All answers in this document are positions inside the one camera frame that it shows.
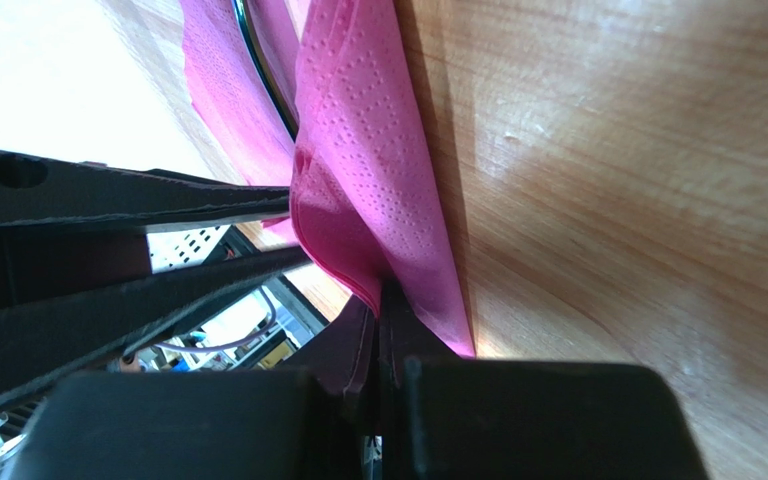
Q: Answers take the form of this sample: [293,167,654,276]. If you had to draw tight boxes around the magenta paper napkin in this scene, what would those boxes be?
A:
[181,1,475,357]

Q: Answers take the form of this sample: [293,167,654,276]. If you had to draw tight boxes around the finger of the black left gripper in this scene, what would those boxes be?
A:
[0,246,310,412]
[0,151,289,309]

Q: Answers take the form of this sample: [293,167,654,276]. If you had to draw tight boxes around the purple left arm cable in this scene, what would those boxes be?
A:
[150,286,279,354]

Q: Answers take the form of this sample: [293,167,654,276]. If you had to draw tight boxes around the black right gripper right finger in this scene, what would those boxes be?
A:
[378,280,458,390]

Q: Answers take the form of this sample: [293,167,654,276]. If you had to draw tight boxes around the iridescent table knife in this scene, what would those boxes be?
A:
[231,0,299,142]

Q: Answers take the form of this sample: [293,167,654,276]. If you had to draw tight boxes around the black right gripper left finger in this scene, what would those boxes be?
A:
[284,296,376,398]

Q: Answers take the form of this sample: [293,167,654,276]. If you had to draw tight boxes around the white plastic basket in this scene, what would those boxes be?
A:
[146,225,230,273]

